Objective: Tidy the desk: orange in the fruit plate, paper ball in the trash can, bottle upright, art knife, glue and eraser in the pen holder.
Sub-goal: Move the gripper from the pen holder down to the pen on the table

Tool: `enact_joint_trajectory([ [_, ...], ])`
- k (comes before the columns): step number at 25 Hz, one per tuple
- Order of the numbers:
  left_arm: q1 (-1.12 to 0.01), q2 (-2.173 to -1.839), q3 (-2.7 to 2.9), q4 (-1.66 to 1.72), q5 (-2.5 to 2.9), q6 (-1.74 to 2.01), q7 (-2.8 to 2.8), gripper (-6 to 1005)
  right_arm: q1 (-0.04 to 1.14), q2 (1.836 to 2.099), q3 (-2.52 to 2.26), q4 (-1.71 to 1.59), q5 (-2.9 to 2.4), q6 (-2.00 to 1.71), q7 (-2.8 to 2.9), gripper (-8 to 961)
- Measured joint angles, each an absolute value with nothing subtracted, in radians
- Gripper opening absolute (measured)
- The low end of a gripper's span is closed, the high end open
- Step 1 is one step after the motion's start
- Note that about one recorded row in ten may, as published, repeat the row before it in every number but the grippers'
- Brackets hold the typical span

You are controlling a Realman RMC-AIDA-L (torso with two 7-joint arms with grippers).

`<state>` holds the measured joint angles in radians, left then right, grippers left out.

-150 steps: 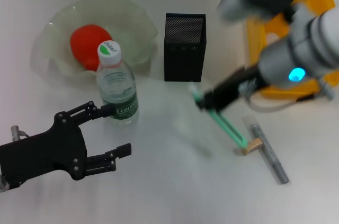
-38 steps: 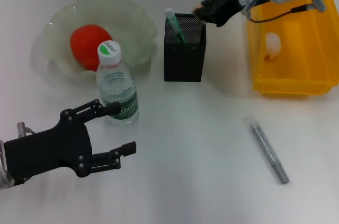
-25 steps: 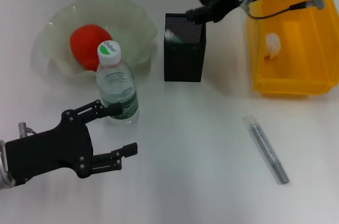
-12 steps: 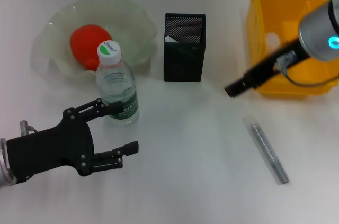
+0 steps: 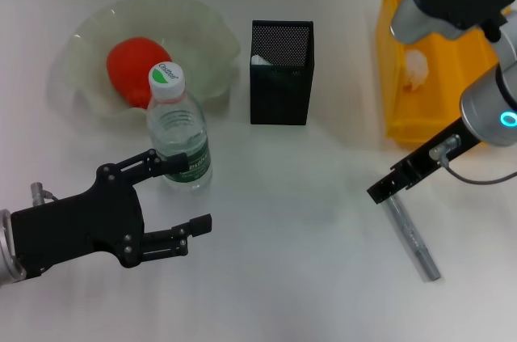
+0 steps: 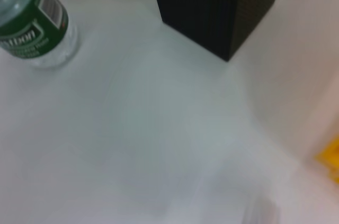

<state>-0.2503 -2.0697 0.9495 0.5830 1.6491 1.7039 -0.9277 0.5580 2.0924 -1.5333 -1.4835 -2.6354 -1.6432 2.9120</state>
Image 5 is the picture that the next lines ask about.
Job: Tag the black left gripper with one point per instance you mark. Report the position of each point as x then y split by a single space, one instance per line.
81 229

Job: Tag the mint green utility knife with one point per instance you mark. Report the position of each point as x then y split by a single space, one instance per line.
260 60

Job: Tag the red-orange fruit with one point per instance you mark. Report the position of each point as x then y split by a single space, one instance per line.
129 67

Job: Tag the translucent green glass fruit plate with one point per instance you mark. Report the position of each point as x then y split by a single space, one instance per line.
194 35

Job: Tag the black mesh pen holder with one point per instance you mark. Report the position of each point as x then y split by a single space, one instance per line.
278 95

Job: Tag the grey marker pen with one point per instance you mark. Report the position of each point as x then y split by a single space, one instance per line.
412 237

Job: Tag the clear water bottle green label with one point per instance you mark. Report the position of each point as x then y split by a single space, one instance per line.
179 136

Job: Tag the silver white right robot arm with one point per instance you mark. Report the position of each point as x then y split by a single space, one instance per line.
484 107

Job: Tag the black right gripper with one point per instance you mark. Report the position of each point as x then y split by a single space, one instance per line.
460 140

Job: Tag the yellow plastic storage bin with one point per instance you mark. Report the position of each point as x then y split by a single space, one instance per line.
440 87

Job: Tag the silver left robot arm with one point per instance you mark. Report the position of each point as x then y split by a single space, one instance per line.
8 249

